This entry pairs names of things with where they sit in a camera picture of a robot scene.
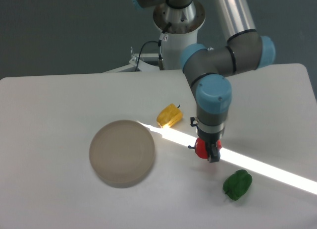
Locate black cable with connector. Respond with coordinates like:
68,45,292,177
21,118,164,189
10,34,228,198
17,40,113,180
134,22,172,71

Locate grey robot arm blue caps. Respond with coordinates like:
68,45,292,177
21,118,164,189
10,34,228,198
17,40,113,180
132,0,275,163

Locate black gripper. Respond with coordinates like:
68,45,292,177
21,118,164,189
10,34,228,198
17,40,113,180
190,116,224,163

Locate red toy pepper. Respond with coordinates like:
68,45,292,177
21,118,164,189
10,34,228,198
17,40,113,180
188,138,222,160

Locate beige round plate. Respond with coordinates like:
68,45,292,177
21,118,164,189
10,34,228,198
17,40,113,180
89,120,156,188

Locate green toy pepper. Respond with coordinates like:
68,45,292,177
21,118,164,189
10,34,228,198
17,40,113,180
222,169,253,201

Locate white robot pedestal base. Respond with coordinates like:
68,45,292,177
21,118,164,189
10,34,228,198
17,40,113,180
103,2,215,73

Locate yellow toy pepper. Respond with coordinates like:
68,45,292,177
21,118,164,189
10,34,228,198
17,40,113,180
157,104,183,128

